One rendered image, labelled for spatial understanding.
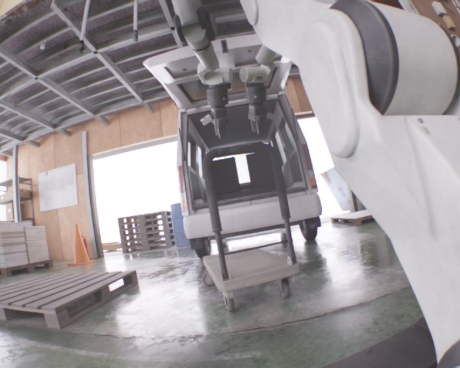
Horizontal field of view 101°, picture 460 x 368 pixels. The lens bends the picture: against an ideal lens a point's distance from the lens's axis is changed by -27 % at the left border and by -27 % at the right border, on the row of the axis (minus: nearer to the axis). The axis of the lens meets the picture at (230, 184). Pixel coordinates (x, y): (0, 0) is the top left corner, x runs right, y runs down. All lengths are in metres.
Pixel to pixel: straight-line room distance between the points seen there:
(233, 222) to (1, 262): 3.49
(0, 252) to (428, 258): 4.45
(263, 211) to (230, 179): 2.12
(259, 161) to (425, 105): 4.43
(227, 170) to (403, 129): 4.46
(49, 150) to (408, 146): 6.60
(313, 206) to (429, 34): 2.50
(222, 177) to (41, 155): 4.41
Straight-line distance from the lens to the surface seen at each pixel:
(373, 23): 0.26
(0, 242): 4.43
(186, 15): 0.87
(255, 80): 1.11
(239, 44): 2.04
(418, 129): 0.24
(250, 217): 2.59
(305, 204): 2.68
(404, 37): 0.27
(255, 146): 1.17
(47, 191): 6.46
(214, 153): 1.12
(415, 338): 0.52
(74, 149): 6.13
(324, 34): 0.26
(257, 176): 4.63
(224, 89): 1.07
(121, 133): 5.55
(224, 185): 4.63
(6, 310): 1.90
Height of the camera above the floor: 0.47
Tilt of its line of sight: 7 degrees up
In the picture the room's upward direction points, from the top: 10 degrees counter-clockwise
